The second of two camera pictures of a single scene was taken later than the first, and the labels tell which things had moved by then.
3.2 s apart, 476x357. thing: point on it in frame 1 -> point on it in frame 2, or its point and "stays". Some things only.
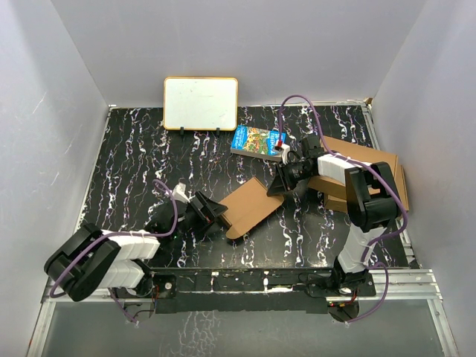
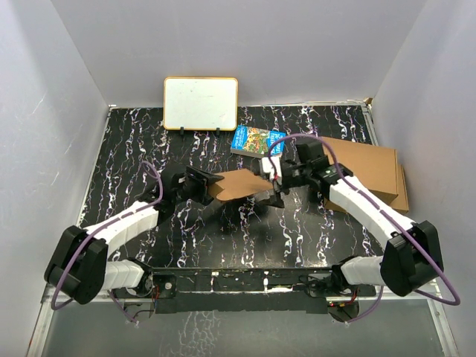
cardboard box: x=355 y=152 stays
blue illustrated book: x=256 y=142 stays
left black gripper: x=210 y=210 -> x=201 y=184
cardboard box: x=248 y=205 -> x=238 y=183
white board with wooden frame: x=200 y=103 stays
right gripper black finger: x=278 y=186 -> x=274 y=201
